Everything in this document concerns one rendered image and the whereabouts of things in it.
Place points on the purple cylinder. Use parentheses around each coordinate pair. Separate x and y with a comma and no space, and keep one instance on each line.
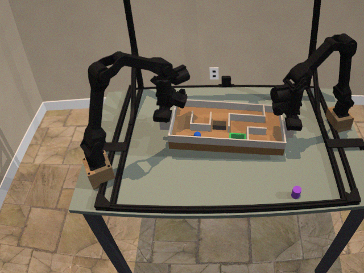
(296,192)

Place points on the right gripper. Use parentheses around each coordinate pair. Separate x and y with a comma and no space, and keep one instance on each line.
(162,101)

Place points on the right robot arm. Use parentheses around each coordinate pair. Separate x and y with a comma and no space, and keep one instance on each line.
(99,77)

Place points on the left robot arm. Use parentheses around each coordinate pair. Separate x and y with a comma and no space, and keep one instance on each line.
(302,73)

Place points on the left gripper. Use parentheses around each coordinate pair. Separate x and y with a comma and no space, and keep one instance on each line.
(292,120)

